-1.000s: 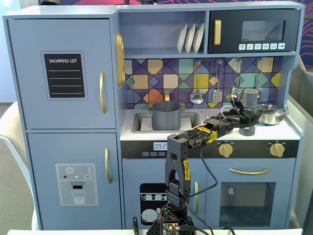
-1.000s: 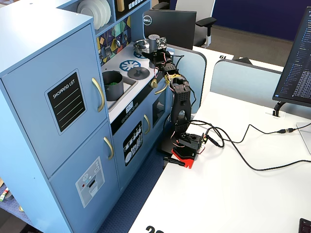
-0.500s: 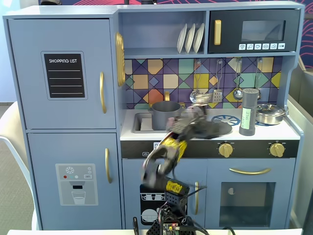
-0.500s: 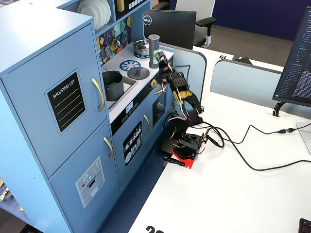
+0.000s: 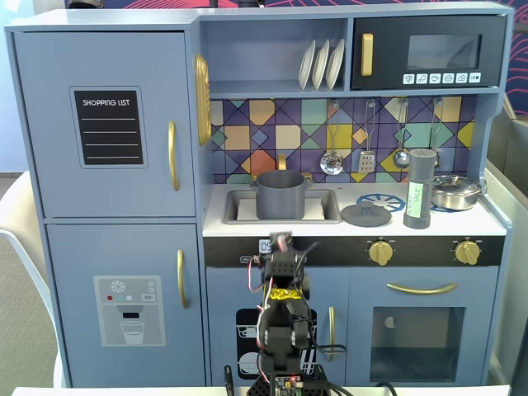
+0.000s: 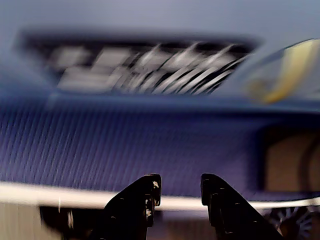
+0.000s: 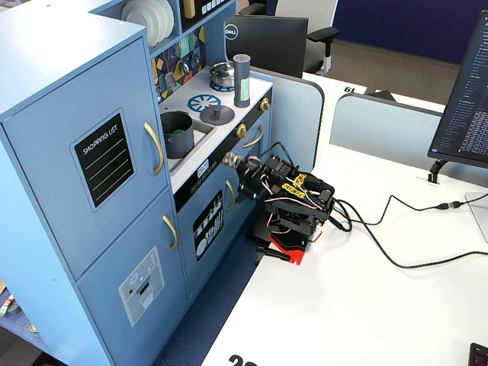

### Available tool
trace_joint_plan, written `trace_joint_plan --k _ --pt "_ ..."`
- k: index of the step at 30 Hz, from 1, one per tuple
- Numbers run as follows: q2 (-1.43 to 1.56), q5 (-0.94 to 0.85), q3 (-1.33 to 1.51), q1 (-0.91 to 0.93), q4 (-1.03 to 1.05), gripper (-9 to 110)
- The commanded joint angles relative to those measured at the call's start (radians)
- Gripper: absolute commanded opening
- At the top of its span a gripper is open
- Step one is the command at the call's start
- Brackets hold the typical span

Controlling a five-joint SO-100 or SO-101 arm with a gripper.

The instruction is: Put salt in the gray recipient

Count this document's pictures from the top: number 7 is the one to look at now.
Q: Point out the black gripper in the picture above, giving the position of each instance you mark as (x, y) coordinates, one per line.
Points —
(247, 182)

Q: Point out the gray salt shaker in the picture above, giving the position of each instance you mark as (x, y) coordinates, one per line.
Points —
(242, 84)

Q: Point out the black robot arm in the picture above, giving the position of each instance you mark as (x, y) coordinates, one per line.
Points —
(305, 200)

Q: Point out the gold stove knob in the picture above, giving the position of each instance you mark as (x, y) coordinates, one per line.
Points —
(241, 131)
(264, 103)

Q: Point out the black table clamp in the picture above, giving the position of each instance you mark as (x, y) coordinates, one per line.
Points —
(272, 253)

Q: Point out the gray pot lid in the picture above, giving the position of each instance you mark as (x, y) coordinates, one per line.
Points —
(217, 116)

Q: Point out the gray toy pot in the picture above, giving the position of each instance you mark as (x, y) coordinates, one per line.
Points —
(179, 145)

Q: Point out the light blue rounded desk divider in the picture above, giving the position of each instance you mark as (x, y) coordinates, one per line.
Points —
(297, 110)

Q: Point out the green toy peas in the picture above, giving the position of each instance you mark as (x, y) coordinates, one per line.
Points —
(176, 131)

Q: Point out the shiny metal pot with lid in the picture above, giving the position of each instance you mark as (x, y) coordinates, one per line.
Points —
(221, 76)

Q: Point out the metal toy spatula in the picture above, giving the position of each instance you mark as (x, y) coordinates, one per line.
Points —
(170, 80)

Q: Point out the metal toy ladle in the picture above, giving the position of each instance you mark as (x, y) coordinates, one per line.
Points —
(185, 68)

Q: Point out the light blue long desk divider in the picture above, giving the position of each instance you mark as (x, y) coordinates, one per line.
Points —
(381, 126)

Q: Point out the black Dell monitor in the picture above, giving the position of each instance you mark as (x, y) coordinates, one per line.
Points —
(267, 42)

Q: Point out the white black office chair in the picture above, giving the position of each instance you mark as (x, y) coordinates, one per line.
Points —
(305, 15)

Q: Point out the black monitor stand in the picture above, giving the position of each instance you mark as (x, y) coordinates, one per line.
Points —
(436, 167)

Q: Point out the white plate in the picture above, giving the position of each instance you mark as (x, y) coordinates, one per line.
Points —
(171, 15)
(133, 21)
(158, 19)

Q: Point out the yellow wooden block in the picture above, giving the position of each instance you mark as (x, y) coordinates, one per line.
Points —
(189, 7)

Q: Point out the blue toy kitchen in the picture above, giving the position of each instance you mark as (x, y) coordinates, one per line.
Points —
(57, 152)

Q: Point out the dark blue office partition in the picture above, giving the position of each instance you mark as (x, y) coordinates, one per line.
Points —
(400, 23)

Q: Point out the gray laptop stand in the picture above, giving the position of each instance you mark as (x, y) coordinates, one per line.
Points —
(479, 213)

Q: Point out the monitor showing dark code screen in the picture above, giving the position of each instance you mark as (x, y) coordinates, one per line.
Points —
(469, 114)

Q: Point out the small gold knob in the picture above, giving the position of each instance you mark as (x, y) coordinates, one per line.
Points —
(33, 328)

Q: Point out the green red small box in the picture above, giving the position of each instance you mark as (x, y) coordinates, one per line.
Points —
(5, 307)

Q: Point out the black keyboard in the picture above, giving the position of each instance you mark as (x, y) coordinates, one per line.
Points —
(479, 356)

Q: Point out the red robot base mount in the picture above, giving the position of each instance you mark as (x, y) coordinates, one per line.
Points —
(293, 253)

